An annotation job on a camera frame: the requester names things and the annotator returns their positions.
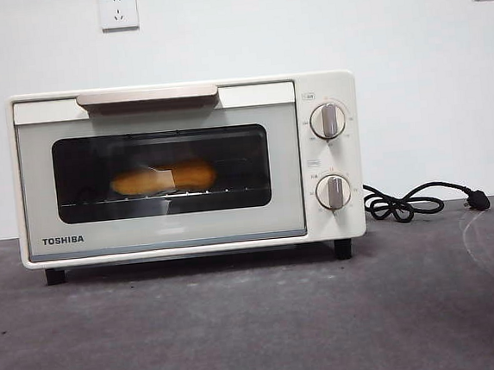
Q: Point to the yellow corn cob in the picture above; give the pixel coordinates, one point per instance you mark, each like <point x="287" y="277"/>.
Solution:
<point x="185" y="175"/>

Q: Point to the cream Toshiba toaster oven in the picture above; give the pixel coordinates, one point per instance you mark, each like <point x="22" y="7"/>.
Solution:
<point x="338" y="86"/>

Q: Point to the cream timer knob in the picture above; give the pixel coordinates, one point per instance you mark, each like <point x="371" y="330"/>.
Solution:
<point x="335" y="192"/>

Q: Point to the cream temperature knob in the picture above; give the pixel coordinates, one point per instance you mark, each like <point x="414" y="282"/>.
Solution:
<point x="329" y="120"/>

